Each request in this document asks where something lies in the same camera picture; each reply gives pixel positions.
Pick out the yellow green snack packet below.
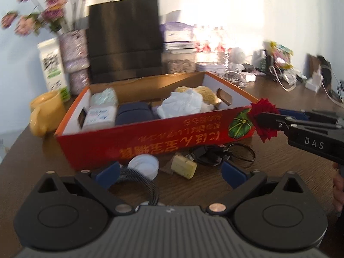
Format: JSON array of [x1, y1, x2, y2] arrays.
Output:
[[269, 41, 293, 69]]

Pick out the purple wrapped vase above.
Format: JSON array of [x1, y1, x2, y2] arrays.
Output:
[[58, 29, 90, 96]]

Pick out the pack of water bottles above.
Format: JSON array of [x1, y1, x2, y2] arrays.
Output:
[[192, 25, 232, 63]]

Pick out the black hair ring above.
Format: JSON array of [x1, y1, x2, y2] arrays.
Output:
[[230, 144, 256, 163]]

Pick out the dried rose bouquet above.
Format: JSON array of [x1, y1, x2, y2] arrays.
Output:
[[0, 0, 96, 37]]

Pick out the red artificial flower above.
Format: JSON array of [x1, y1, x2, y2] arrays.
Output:
[[247, 98, 281, 143]]

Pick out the white and yellow plush hamster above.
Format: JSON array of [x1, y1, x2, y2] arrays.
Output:
[[175, 86, 222, 111]]

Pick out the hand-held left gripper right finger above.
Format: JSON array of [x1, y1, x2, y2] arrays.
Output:
[[206, 162, 305, 215]]

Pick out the white cable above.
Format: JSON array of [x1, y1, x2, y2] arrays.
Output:
[[271, 64, 299, 92]]

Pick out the white plastic bag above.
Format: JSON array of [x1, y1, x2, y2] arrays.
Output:
[[156, 89, 203, 119]]

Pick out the person's right hand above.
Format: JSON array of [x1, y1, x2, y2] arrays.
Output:
[[333, 164, 344, 217]]

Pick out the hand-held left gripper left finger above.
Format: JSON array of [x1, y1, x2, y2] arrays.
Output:
[[37, 162, 134, 216]]

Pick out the white milk carton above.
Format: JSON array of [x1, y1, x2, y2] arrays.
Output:
[[37, 38, 71, 100]]

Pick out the white flat box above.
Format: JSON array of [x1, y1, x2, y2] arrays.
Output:
[[164, 41, 195, 51]]

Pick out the black braided cable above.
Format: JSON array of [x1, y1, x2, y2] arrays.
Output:
[[118, 167, 160, 206]]

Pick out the clear oats container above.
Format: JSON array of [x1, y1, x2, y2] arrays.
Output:
[[163, 51, 197, 74]]

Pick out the black charger cable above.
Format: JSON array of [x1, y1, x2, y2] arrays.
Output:
[[188, 144, 234, 167]]

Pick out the floral tin box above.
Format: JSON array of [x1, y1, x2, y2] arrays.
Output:
[[196, 62, 226, 76]]

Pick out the cream soap bar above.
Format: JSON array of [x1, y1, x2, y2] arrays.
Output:
[[171, 154, 197, 180]]

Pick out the purple tissue pack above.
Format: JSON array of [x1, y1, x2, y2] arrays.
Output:
[[160, 21, 195, 43]]

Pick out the white tissue pack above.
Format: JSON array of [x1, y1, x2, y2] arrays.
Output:
[[82, 105, 118, 129]]

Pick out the navy pouch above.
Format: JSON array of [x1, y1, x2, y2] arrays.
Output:
[[115, 102, 160, 125]]

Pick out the yellow mug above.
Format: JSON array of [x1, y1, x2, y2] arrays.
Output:
[[29, 90, 67, 137]]

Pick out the white power adapter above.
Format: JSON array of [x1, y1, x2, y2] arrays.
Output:
[[305, 71, 323, 92]]

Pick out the white bottle cap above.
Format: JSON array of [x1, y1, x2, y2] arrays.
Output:
[[127, 154, 160, 180]]

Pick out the white earphones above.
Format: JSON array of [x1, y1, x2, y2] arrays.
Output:
[[224, 71, 249, 87]]

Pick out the black paper bag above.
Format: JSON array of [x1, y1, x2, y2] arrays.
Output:
[[87, 0, 164, 84]]

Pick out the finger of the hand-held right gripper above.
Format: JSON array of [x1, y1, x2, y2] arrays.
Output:
[[278, 108, 344, 125], [256, 112, 342, 138]]

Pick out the small white desk fan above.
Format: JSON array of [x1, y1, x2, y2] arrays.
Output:
[[228, 47, 247, 72]]

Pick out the clear packet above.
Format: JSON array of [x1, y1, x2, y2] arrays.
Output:
[[90, 88, 119, 107]]

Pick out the red cardboard box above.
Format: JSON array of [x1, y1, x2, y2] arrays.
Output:
[[55, 71, 260, 171]]

